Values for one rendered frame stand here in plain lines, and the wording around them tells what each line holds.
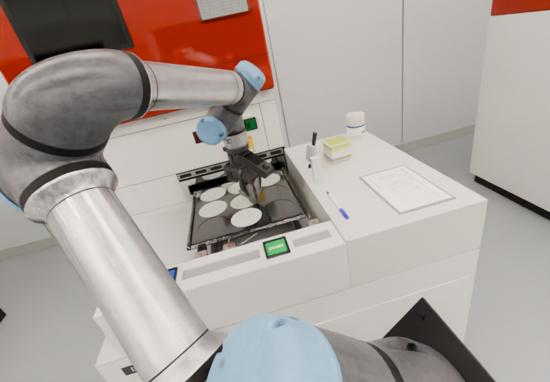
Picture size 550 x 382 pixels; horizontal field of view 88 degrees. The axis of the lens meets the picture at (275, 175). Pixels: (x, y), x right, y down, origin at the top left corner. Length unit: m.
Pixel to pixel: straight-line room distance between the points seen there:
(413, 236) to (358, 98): 2.30
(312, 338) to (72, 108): 0.35
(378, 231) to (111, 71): 0.58
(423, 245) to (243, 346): 0.57
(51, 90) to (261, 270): 0.47
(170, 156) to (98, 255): 0.81
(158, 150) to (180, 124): 0.13
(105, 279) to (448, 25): 3.25
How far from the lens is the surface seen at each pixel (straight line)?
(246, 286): 0.67
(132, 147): 1.19
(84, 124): 0.42
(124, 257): 0.40
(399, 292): 0.86
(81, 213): 0.43
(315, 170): 0.86
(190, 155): 1.17
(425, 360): 0.39
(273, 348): 0.27
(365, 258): 0.72
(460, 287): 0.97
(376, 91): 3.01
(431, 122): 3.46
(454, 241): 0.84
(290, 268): 0.66
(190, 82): 0.53
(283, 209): 0.91
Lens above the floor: 1.40
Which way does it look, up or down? 26 degrees down
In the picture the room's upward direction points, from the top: 12 degrees counter-clockwise
